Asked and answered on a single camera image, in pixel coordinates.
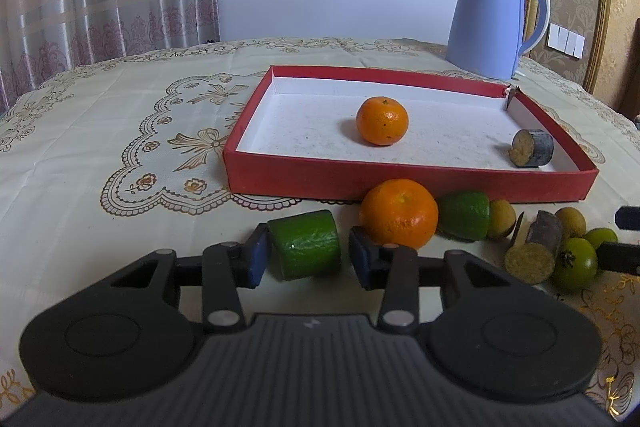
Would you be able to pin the yellow longan fruit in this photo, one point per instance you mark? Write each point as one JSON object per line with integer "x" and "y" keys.
{"x": 502, "y": 218}
{"x": 570, "y": 221}

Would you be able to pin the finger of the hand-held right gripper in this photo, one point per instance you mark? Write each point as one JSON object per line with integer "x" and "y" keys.
{"x": 629, "y": 218}
{"x": 622, "y": 259}

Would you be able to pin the dark sugarcane piece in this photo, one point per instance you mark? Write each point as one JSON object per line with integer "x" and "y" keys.
{"x": 535, "y": 148}
{"x": 531, "y": 259}

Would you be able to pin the white wall switch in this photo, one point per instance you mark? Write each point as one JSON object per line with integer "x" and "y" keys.
{"x": 566, "y": 39}

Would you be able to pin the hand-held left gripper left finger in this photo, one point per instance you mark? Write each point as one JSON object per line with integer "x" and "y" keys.
{"x": 257, "y": 257}

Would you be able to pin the large orange mandarin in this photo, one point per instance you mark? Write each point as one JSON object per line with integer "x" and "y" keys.
{"x": 398, "y": 214}

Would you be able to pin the green tomato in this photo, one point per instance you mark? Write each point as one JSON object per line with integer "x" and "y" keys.
{"x": 575, "y": 266}
{"x": 602, "y": 237}

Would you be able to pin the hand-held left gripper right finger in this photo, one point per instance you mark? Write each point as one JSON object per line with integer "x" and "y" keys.
{"x": 361, "y": 259}

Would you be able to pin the red cardboard box tray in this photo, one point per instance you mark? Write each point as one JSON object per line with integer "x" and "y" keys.
{"x": 300, "y": 182}

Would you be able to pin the small orange mandarin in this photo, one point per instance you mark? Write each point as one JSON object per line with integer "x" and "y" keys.
{"x": 382, "y": 121}

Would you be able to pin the green cucumber piece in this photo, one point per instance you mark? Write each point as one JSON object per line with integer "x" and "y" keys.
{"x": 305, "y": 246}
{"x": 465, "y": 214}

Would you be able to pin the light blue electric kettle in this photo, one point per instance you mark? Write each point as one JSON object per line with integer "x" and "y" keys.
{"x": 485, "y": 22}

